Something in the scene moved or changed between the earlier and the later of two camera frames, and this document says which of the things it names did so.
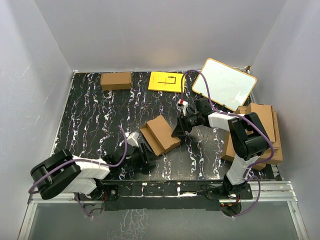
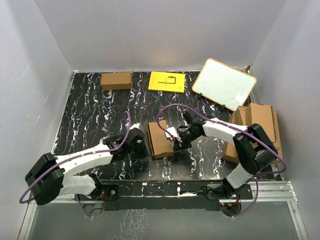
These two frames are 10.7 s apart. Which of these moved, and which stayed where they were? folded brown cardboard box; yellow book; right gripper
Moved: right gripper
Stayed: folded brown cardboard box; yellow book
